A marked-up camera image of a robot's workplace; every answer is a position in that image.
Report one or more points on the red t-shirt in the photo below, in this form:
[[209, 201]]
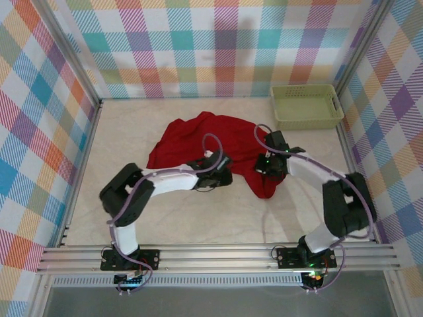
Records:
[[185, 138]]

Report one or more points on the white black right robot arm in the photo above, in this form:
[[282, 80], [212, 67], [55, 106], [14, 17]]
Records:
[[304, 168]]

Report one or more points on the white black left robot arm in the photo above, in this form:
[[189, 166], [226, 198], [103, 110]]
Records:
[[172, 183]]

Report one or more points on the pale green plastic basket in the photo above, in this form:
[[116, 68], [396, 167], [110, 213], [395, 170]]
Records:
[[304, 109]]

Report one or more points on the right controller circuit board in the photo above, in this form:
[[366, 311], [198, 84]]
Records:
[[314, 277]]

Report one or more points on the controller circuit board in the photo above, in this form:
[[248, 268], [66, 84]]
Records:
[[314, 277], [129, 281]]

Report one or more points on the grey metal panel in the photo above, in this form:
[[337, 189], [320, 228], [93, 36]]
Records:
[[215, 303]]

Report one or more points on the left controller circuit board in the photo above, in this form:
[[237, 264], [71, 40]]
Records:
[[129, 281]]

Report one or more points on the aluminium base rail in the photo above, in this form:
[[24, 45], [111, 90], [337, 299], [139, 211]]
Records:
[[215, 256]]

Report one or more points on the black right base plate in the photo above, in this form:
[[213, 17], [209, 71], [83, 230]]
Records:
[[287, 257]]

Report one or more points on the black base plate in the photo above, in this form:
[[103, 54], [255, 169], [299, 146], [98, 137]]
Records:
[[287, 257], [148, 256]]

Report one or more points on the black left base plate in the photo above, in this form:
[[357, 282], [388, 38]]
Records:
[[148, 256]]

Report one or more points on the aluminium frame post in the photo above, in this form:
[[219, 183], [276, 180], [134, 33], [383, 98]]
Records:
[[361, 49], [68, 49]]

